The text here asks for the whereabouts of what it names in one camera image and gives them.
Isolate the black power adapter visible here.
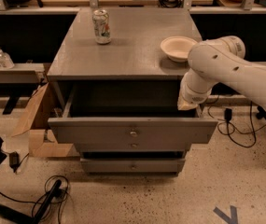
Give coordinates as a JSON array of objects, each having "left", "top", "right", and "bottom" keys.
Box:
[
  {"left": 9, "top": 152, "right": 19, "bottom": 169},
  {"left": 224, "top": 108, "right": 232, "bottom": 122}
]

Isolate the grey middle drawer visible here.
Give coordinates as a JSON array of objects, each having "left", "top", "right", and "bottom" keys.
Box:
[{"left": 75, "top": 142, "right": 191, "bottom": 152}]

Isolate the grey drawer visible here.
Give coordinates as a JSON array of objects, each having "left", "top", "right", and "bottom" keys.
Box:
[
  {"left": 75, "top": 142, "right": 191, "bottom": 152},
  {"left": 80, "top": 159, "right": 185, "bottom": 173},
  {"left": 49, "top": 91, "right": 217, "bottom": 145}
]

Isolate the grey bottom drawer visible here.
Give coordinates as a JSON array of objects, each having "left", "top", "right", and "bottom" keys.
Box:
[{"left": 80, "top": 159, "right": 185, "bottom": 173}]

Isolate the white green soda can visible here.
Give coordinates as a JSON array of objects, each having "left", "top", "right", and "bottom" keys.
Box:
[{"left": 92, "top": 9, "right": 111, "bottom": 45}]

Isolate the black coiled cable left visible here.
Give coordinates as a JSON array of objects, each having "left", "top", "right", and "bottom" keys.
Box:
[{"left": 0, "top": 175, "right": 71, "bottom": 224}]

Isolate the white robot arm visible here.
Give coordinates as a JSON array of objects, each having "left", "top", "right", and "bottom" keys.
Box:
[{"left": 177, "top": 35, "right": 266, "bottom": 110}]

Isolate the black power adapter left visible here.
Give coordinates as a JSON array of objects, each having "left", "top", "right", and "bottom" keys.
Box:
[{"left": 9, "top": 152, "right": 19, "bottom": 169}]

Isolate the black stand base left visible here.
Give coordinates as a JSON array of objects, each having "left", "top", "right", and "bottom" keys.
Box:
[{"left": 0, "top": 179, "right": 62, "bottom": 224}]

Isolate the grey wooden drawer cabinet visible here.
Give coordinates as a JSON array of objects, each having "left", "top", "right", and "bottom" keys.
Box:
[{"left": 46, "top": 7, "right": 220, "bottom": 176}]

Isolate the white paper bowl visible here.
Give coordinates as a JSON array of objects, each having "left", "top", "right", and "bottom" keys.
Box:
[{"left": 161, "top": 36, "right": 197, "bottom": 63}]

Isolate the clear sanitizer bottle right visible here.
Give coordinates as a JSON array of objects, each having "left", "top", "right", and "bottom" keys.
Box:
[{"left": 0, "top": 48, "right": 14, "bottom": 69}]

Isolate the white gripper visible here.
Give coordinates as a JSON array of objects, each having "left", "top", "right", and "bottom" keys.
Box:
[{"left": 177, "top": 70, "right": 217, "bottom": 111}]

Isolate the grey top drawer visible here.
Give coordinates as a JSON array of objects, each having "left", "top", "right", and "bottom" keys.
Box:
[{"left": 49, "top": 91, "right": 217, "bottom": 145}]

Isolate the black power adapter right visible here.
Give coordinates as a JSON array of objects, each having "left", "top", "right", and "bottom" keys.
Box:
[{"left": 224, "top": 108, "right": 232, "bottom": 122}]

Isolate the brown cardboard box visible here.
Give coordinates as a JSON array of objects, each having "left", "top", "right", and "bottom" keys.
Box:
[{"left": 12, "top": 83, "right": 78, "bottom": 158}]

